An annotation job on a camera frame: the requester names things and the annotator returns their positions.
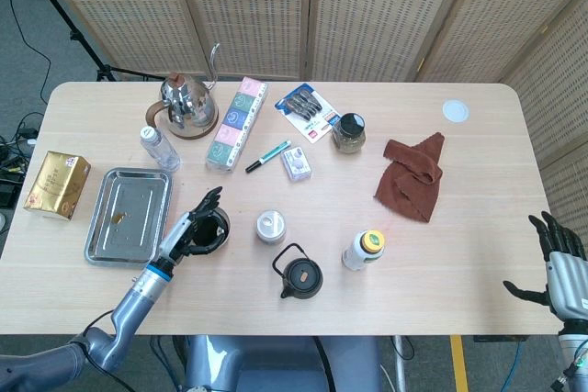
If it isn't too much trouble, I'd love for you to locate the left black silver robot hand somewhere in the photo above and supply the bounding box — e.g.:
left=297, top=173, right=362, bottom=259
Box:
left=157, top=185, right=230, bottom=270

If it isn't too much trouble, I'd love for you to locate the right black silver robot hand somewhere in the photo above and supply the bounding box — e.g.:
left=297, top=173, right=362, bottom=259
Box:
left=502, top=210, right=588, bottom=322

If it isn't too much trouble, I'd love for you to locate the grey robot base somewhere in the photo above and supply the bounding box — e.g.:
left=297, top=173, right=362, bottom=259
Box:
left=183, top=335, right=383, bottom=392

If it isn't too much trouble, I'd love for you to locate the beige cup of coffee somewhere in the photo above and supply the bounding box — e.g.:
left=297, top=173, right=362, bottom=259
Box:
left=182, top=205, right=232, bottom=253

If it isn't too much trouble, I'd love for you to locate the gold box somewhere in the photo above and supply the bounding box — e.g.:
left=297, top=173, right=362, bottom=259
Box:
left=23, top=150, right=92, bottom=222

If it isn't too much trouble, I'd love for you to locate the stainless steel rectangular tray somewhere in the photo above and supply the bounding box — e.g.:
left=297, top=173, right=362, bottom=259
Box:
left=83, top=167, right=174, bottom=268

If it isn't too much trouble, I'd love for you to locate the clear plastic water bottle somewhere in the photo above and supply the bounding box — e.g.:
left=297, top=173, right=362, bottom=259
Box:
left=139, top=125, right=182, bottom=172

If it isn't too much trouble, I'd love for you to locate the white pull-tab can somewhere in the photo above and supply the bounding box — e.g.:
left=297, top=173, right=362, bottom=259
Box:
left=254, top=209, right=287, bottom=244

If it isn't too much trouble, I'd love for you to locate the green white marker pen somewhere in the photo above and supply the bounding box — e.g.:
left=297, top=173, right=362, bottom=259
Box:
left=244, top=139, right=292, bottom=174

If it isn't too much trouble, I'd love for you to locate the multicolour tissue pack row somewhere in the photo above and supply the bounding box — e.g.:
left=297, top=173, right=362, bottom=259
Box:
left=204, top=75, right=270, bottom=174

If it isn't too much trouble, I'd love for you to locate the black cast iron teapot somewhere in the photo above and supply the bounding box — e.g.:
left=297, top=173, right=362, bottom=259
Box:
left=271, top=242, right=324, bottom=300

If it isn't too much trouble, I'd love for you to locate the steel gooseneck kettle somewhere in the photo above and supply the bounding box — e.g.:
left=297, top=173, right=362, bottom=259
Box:
left=145, top=42, right=221, bottom=140

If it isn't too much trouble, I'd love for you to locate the black clips blister card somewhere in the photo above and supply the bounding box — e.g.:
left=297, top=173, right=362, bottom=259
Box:
left=274, top=83, right=342, bottom=145

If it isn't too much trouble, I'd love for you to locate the brown cloth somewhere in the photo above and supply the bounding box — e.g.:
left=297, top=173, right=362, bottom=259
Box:
left=372, top=131, right=446, bottom=224

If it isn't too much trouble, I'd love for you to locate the silver table leg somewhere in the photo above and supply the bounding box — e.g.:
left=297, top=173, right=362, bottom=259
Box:
left=392, top=335, right=410, bottom=392

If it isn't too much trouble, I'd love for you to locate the white bottle yellow cap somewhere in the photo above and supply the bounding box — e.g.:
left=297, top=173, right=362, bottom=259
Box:
left=341, top=229, right=386, bottom=272

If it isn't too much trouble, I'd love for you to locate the white round lid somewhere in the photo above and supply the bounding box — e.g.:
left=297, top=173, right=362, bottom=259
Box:
left=442, top=98, right=471, bottom=124

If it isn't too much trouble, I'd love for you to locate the glass jar black lid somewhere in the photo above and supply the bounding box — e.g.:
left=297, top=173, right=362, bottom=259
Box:
left=331, top=112, right=368, bottom=155

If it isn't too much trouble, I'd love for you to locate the black tripod stand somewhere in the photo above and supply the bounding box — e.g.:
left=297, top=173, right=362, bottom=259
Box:
left=12, top=0, right=162, bottom=83

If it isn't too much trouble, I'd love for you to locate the wooden woven folding screen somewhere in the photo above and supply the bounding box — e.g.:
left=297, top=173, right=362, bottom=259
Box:
left=28, top=0, right=588, bottom=240

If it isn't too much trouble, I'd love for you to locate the blue cable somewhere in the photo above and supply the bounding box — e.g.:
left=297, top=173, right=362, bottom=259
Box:
left=499, top=336, right=526, bottom=392

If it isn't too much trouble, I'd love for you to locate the black floor cables bundle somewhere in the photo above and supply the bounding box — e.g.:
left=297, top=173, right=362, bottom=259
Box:
left=0, top=109, right=43, bottom=209

